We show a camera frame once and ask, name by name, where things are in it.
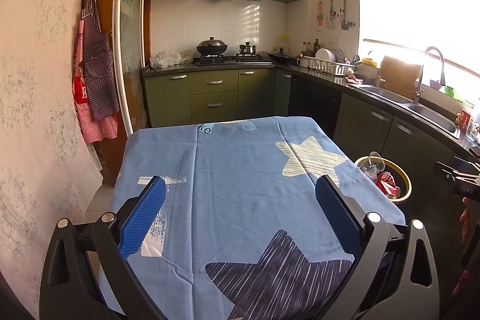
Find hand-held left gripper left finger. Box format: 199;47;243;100
39;175;167;320

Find red checked apron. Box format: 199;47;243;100
72;18;119;144

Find purple checked apron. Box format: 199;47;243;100
82;0;121;120

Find white dish rack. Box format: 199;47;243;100
303;55;347;76

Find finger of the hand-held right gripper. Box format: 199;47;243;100
435;155;480;189

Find clear plastic cup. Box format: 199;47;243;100
358;151;385;182

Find green base cabinets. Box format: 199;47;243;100
143;67;480;201

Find person's right hand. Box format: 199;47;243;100
460;196;471;244

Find yellow-rimmed trash bin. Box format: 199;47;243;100
354;155;412;206

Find steel kitchen sink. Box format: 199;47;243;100
356;84;462;139

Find glass sliding door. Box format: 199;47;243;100
112;0;152;137

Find blue star printed tablecloth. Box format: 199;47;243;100
99;116;406;320

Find black wok with lid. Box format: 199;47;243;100
196;36;229;56

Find steel kitchen faucet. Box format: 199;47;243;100
412;46;446;105

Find crumpled plastic bags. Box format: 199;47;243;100
150;49;196;69

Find crushed red soda can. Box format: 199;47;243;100
375;172;400;200

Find black pan with lid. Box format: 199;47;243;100
267;47;292;65

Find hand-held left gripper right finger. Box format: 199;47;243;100
316;175;440;320

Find wooden cutting board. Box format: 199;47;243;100
377;55;421;99

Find black gas stove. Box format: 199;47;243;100
193;54;263;65

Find person's right forearm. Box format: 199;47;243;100
450;241;480;306

